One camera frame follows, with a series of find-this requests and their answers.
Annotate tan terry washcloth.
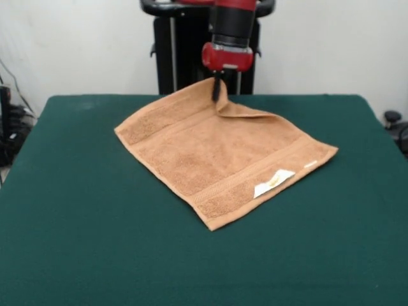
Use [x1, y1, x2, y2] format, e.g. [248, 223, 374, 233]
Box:
[113, 77, 339, 231]

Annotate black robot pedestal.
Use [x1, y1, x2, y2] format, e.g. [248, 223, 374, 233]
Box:
[139, 0, 277, 96]

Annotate black office chair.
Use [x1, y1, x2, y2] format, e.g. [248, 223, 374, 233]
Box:
[383, 110, 408, 160]

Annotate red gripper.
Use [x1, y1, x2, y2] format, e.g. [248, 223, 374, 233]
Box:
[201, 41, 255, 102]

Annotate grey wall cable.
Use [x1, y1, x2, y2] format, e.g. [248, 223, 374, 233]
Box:
[0, 59, 36, 119]

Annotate black electrical equipment pile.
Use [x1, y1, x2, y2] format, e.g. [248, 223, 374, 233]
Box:
[0, 84, 39, 168]

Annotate dark green table cloth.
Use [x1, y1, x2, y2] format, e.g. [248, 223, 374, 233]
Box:
[0, 94, 408, 306]

